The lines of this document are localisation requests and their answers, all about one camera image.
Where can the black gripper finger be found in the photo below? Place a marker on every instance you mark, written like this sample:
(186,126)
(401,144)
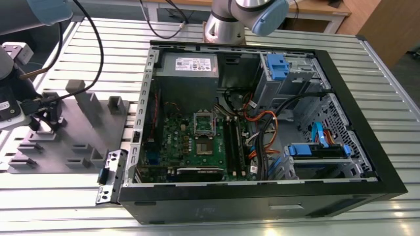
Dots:
(34,123)
(54,115)

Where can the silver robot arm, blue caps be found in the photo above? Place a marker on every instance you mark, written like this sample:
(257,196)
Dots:
(222,27)

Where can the CPU socket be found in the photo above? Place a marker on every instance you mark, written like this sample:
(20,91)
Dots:
(204,148)

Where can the grey parts rack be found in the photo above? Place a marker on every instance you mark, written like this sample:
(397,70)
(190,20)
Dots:
(81,127)

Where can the green motherboard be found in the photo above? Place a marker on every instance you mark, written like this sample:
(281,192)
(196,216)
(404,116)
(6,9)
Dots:
(177,147)

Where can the grey power supply unit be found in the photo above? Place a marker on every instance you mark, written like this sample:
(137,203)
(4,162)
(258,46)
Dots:
(182,93)

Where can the black graphics card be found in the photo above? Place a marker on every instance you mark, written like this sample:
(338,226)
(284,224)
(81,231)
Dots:
(200,173)

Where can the black RAM slot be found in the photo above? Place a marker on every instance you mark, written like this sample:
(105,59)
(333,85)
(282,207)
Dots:
(240,147)
(229,145)

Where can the black open PC case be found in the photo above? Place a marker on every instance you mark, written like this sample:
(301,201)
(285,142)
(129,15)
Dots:
(229,204)

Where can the blue plastic drive latch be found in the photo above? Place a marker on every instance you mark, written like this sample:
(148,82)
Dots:
(277,66)

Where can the grey metal drive cage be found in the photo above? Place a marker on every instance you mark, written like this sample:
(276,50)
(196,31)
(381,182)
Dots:
(285,86)

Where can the grey metal disk bay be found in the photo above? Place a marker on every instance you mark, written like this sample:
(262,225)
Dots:
(314,162)

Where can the hard disk in blue carrier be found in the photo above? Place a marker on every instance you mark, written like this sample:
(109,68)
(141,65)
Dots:
(322,150)

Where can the wooden cabinet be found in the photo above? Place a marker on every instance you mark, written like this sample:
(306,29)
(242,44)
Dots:
(389,24)

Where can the silver wrist camera, black face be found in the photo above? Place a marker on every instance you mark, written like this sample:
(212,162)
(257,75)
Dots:
(16,124)

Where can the small wrist side camera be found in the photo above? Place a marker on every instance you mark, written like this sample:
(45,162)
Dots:
(22,52)

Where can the grey hinged slot bracket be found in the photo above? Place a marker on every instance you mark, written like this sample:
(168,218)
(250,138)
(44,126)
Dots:
(114,167)

